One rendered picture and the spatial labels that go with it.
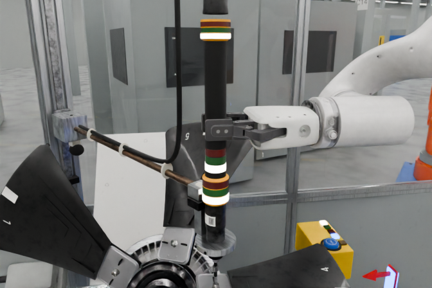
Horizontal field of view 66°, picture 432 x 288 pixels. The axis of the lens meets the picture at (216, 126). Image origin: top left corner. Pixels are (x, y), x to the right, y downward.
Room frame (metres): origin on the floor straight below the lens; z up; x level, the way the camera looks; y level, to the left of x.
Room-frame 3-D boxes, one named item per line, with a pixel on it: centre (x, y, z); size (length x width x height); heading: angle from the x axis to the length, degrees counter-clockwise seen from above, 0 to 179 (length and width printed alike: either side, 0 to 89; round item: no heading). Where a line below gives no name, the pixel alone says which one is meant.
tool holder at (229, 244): (0.50, 0.01, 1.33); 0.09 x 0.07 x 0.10; 44
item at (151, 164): (0.72, 0.21, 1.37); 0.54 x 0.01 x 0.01; 44
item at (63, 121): (0.95, 0.43, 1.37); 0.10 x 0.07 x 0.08; 44
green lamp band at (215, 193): (0.50, 0.00, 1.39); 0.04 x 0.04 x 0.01
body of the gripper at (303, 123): (0.51, -0.11, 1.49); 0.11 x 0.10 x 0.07; 99
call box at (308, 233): (0.84, -0.31, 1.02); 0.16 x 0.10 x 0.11; 9
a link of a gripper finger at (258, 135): (0.47, -0.08, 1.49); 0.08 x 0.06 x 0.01; 159
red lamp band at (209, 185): (0.50, 0.00, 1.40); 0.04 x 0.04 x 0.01
